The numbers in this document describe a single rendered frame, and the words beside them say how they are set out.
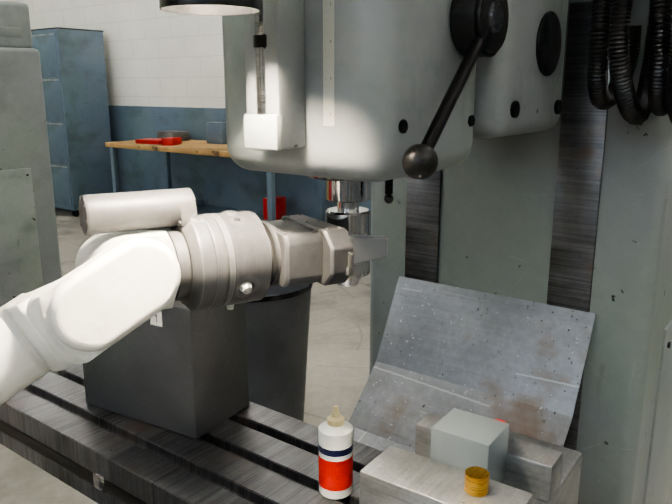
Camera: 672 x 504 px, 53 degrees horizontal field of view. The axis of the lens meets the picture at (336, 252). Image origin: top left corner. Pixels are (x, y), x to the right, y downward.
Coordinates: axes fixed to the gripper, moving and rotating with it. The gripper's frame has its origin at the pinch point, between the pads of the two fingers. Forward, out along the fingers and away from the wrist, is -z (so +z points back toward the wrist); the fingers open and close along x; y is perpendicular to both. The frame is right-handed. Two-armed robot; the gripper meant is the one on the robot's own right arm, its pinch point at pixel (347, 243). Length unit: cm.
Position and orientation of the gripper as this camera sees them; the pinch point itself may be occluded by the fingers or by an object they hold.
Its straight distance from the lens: 71.0
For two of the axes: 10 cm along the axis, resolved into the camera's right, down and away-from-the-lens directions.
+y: -0.1, 9.7, 2.3
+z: -8.5, 1.1, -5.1
